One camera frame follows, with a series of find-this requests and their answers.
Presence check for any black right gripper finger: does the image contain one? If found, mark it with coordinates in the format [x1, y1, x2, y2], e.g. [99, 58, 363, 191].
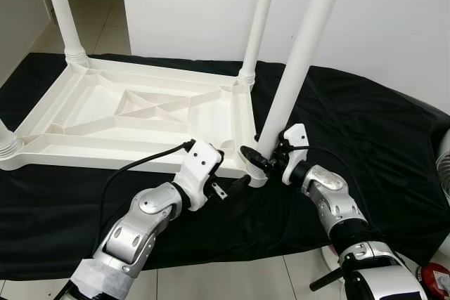
[240, 145, 271, 172]

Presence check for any white plastic table top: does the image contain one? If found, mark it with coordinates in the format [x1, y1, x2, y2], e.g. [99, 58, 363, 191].
[0, 58, 268, 188]

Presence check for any white round floor base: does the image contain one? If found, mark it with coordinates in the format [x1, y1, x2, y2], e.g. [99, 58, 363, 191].
[322, 244, 347, 273]

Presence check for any black table cloth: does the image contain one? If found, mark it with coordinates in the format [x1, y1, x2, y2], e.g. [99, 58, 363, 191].
[0, 53, 450, 280]

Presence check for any black metal table leg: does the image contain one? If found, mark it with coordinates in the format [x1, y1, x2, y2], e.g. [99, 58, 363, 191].
[309, 268, 349, 292]

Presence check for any red round object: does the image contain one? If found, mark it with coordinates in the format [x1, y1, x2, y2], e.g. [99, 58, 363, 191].
[422, 263, 450, 299]

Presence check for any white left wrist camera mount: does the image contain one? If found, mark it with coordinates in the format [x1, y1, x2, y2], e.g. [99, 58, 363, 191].
[179, 140, 226, 211]

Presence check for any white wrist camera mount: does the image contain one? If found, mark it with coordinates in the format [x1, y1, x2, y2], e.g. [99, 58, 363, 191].
[280, 123, 310, 185]
[179, 140, 226, 211]

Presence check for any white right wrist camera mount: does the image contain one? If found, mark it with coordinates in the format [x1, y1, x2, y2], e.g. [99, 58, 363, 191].
[280, 123, 310, 185]

